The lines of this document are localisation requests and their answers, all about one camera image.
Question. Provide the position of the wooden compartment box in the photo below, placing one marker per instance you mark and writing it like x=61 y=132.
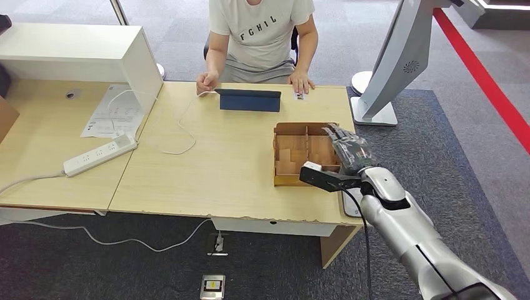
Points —
x=290 y=181

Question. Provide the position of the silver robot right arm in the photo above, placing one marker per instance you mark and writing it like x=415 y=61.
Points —
x=397 y=223

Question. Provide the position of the person's right hand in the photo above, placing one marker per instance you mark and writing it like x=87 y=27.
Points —
x=206 y=82

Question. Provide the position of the grey card reader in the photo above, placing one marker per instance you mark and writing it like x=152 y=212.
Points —
x=348 y=206

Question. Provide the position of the person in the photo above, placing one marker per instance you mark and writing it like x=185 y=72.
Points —
x=261 y=37

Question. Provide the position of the person's left hand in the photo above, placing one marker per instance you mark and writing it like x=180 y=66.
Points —
x=301 y=82

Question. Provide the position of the silver floor socket box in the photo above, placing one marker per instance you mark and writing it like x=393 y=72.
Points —
x=213 y=287

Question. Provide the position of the white ID card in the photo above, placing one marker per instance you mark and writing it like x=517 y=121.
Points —
x=300 y=96

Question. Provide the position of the white side desk panel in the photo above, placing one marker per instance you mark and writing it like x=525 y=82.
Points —
x=25 y=215

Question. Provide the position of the white power strip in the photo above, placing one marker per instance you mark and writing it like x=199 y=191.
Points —
x=99 y=155

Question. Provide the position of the wooden desk leg panel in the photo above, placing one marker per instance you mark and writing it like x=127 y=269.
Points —
x=335 y=248

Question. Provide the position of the metal pole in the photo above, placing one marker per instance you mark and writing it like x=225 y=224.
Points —
x=120 y=12

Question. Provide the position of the black wrist camera, pale box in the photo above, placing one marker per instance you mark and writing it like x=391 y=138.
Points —
x=327 y=180

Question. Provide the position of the printed paper sheet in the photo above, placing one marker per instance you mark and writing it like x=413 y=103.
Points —
x=124 y=112

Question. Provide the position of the white desk apron panel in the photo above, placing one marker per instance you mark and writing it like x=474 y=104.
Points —
x=273 y=227

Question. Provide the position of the tablet in blue case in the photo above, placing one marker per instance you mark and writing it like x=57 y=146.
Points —
x=248 y=103

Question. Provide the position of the white display platform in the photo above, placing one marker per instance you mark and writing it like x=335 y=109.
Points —
x=497 y=18

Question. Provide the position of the small black device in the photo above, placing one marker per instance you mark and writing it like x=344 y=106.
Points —
x=4 y=24

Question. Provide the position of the grey white kiosk stand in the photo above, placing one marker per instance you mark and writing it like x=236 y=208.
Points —
x=408 y=41

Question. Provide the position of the white desk shelf unit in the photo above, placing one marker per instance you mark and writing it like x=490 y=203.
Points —
x=74 y=45

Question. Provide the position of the floor outlet with plug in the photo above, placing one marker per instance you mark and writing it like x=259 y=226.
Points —
x=218 y=245

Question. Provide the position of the brown cardboard box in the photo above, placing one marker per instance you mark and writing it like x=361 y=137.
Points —
x=7 y=120

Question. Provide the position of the black office chair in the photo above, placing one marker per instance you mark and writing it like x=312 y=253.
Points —
x=294 y=41

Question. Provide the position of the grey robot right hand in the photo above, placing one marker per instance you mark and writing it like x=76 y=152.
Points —
x=354 y=153

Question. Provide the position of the small white round base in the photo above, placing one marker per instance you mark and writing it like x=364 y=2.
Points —
x=161 y=71

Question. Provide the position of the dark grey floor rug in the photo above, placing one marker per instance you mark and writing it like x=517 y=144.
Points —
x=290 y=273

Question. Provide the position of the person's left forearm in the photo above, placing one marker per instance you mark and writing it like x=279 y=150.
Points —
x=307 y=56

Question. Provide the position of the person's right forearm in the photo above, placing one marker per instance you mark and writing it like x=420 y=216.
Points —
x=216 y=58

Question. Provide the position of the large white round base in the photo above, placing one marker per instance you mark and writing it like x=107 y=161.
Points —
x=361 y=82

